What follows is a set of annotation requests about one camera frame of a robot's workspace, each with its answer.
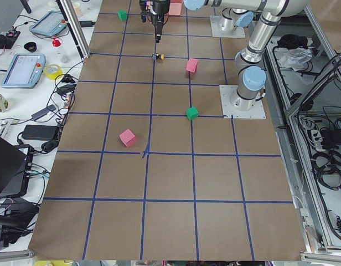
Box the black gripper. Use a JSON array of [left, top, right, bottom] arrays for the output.
[[139, 0, 171, 43]]

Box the yellow push button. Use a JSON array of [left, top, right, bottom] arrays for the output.
[[152, 53, 165, 61]]

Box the green cube near arm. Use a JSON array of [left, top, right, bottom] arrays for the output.
[[186, 106, 199, 121]]

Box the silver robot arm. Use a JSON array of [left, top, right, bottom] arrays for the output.
[[210, 8, 254, 38], [183, 1, 309, 111]]

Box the pink plastic tray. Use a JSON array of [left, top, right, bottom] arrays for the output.
[[168, 2, 182, 16]]

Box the green cube far corner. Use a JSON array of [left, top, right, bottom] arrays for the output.
[[118, 10, 128, 21]]

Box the pink cube centre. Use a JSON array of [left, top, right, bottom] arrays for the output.
[[186, 58, 199, 73]]

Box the pink cube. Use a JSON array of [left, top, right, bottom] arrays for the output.
[[119, 129, 137, 147], [186, 58, 199, 73]]

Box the upper teach pendant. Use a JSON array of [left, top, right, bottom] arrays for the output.
[[29, 11, 66, 37]]

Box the teach pendant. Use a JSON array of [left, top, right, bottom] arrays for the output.
[[29, 11, 66, 37], [1, 54, 46, 89]]

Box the pink cube front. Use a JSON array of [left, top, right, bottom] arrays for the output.
[[119, 129, 137, 147]]

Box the yellow tape roll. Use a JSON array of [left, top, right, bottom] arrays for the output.
[[43, 64, 63, 80]]

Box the black bowl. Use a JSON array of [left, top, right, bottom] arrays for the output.
[[23, 42, 37, 53]]

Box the lower teach pendant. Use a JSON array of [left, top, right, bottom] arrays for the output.
[[1, 54, 46, 89]]

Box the crumpled white cloth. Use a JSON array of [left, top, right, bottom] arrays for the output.
[[278, 48, 312, 71]]

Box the black power adapter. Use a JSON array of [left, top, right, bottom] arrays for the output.
[[22, 125, 58, 141]]

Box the white power strip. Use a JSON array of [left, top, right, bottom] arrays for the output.
[[310, 129, 325, 151]]

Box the black laptop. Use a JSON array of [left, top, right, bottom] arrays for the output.
[[0, 137, 33, 198]]

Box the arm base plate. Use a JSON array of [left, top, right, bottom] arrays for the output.
[[210, 16, 245, 38], [219, 85, 266, 120]]

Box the aluminium frame post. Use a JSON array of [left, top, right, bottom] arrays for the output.
[[56, 0, 90, 59]]

